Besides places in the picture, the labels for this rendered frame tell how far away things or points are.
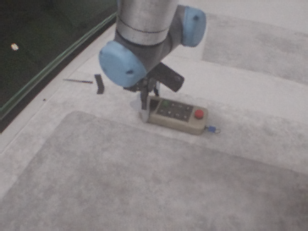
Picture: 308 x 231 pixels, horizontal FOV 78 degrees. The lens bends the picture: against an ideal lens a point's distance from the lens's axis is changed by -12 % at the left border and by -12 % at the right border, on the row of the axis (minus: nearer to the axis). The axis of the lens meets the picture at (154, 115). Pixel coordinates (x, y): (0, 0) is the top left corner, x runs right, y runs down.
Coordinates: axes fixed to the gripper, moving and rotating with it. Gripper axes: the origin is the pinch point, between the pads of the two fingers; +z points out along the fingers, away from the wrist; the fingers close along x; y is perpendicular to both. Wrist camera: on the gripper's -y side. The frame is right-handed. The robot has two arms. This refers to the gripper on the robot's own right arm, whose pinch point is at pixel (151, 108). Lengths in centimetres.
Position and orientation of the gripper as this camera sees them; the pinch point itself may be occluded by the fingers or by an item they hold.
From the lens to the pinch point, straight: 67.2
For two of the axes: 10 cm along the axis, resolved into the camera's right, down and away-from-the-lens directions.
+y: -9.3, -2.4, 2.8
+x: -3.7, 7.2, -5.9
